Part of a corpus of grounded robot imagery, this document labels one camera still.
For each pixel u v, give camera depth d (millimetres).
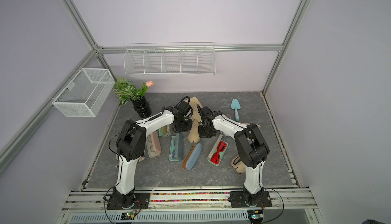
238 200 737
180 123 801
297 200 756
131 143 540
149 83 891
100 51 938
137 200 735
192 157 807
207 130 804
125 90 849
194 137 961
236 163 832
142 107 1000
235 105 1124
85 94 826
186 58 993
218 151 890
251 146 501
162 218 771
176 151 824
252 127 519
